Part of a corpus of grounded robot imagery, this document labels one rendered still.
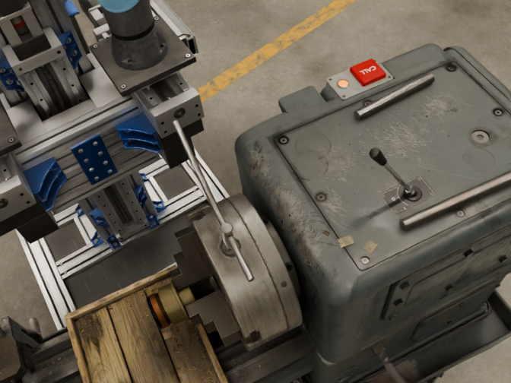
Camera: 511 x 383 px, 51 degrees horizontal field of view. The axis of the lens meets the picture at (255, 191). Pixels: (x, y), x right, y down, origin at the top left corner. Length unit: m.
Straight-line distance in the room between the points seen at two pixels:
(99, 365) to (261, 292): 0.51
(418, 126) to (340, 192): 0.24
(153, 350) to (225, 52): 2.21
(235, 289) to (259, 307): 0.06
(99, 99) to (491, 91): 1.01
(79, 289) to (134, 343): 0.93
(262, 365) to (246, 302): 0.32
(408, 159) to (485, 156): 0.15
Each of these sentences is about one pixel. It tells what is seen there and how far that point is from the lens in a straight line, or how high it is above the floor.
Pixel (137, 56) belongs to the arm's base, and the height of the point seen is 1.20.
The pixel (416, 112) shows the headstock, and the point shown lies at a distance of 1.19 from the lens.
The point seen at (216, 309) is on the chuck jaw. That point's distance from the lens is 1.10.
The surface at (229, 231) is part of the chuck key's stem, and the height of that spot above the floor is 1.32.
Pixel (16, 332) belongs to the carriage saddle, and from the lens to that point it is 1.47.
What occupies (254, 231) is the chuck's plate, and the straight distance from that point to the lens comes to 1.02.
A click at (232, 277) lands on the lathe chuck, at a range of 1.00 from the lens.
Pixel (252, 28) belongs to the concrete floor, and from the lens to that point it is 3.37.
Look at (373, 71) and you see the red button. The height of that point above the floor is 1.27.
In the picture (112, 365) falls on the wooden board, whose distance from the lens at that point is 1.36.
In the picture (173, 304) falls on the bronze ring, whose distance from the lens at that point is 1.12.
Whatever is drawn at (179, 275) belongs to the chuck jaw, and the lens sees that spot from 1.11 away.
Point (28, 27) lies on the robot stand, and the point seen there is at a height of 1.33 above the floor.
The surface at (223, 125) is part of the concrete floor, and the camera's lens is 2.84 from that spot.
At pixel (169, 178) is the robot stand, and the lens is 2.41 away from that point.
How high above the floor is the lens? 2.13
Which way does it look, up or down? 56 degrees down
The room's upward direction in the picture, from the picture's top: 8 degrees counter-clockwise
